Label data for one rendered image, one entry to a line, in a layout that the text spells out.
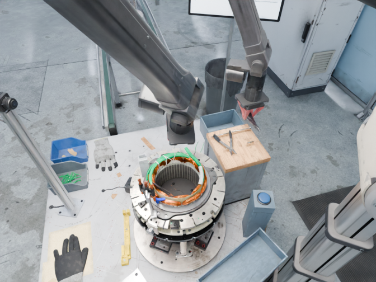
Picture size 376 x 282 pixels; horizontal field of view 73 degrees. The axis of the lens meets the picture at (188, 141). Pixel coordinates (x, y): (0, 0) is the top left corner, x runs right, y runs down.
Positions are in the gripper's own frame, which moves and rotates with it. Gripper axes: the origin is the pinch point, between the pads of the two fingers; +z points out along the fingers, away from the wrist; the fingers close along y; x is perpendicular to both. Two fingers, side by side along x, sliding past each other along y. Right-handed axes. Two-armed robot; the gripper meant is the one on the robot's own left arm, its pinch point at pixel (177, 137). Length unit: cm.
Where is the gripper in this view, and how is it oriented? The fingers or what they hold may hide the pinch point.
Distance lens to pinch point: 72.4
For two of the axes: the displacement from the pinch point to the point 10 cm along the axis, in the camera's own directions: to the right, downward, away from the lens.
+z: -1.3, 3.7, 9.2
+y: 1.0, 9.3, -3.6
